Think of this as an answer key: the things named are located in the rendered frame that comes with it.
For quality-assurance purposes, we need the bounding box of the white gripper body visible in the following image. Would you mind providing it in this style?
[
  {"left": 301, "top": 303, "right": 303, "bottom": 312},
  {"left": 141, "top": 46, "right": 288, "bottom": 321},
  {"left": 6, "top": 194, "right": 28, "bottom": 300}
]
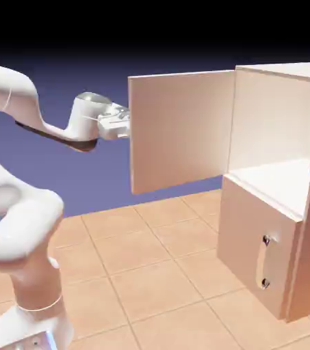
[{"left": 97, "top": 115, "right": 131, "bottom": 141}]

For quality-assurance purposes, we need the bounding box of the curved silver door handle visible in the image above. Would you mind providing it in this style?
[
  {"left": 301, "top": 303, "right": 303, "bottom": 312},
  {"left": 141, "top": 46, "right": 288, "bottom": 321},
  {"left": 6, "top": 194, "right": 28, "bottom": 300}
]
[{"left": 255, "top": 234, "right": 279, "bottom": 291}]

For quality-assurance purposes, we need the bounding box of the light wood hinged cabinet door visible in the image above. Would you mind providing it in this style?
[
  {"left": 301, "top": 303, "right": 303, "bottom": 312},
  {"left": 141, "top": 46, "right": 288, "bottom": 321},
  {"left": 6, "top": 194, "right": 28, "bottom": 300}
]
[{"left": 127, "top": 69, "right": 237, "bottom": 196}]

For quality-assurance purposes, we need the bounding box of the light wood door with handle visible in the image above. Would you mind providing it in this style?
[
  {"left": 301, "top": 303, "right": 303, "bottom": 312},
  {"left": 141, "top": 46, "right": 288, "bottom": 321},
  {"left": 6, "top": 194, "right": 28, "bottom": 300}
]
[{"left": 216, "top": 174, "right": 304, "bottom": 321}]

